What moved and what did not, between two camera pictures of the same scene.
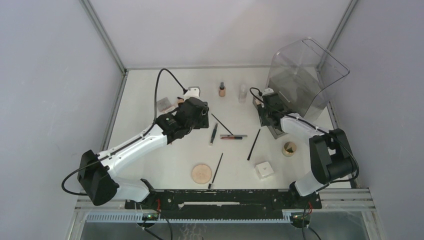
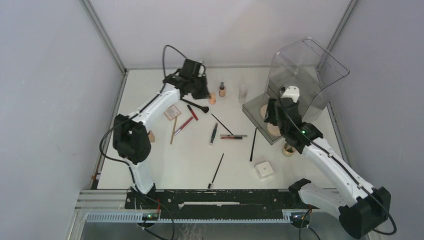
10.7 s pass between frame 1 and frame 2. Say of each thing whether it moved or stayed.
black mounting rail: stayed
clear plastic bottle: stayed
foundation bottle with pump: stayed
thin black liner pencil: stayed
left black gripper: moved
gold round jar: stayed
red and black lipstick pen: stayed
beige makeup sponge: moved
